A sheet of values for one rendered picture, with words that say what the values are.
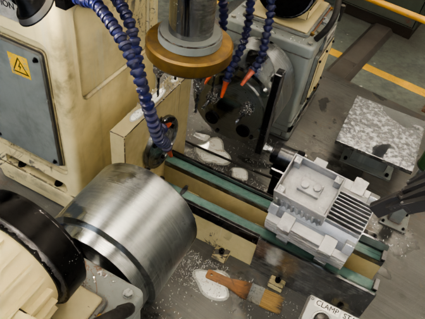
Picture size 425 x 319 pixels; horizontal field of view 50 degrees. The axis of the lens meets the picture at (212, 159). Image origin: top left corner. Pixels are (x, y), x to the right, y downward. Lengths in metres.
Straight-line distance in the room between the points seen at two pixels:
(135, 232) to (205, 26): 0.40
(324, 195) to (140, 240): 0.41
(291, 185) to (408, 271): 0.50
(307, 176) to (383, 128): 0.59
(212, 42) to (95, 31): 0.25
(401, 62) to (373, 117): 2.32
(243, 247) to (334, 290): 0.24
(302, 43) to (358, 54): 2.39
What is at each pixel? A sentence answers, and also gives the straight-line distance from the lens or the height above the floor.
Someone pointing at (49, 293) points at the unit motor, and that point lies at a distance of 0.61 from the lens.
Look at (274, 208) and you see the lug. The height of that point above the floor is 1.05.
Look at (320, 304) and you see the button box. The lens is 0.89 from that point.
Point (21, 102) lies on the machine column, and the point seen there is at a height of 1.14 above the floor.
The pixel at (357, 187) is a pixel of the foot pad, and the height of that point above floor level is 1.10.
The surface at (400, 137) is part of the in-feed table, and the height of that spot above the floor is 0.92.
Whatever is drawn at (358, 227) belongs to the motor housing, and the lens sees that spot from 1.01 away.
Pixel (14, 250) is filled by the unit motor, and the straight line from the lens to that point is 0.59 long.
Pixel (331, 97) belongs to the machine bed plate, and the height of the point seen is 0.80.
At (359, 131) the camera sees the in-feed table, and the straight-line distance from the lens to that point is 1.51.
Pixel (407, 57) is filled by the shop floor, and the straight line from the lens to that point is 4.00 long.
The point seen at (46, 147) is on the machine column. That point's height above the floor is 1.03.
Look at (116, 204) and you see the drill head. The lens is 0.84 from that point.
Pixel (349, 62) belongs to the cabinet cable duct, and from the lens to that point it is 3.60.
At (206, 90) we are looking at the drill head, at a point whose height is 1.06.
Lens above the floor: 1.83
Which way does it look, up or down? 45 degrees down
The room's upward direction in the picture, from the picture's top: 9 degrees clockwise
